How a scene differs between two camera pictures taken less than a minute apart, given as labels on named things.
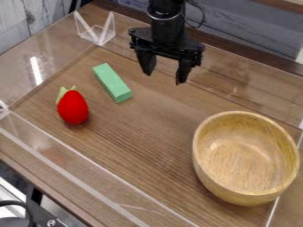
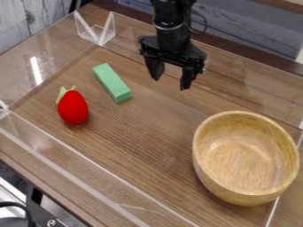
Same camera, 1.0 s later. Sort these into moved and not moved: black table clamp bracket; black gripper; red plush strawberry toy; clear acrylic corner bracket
Moved: black gripper
Not moved: black table clamp bracket; red plush strawberry toy; clear acrylic corner bracket
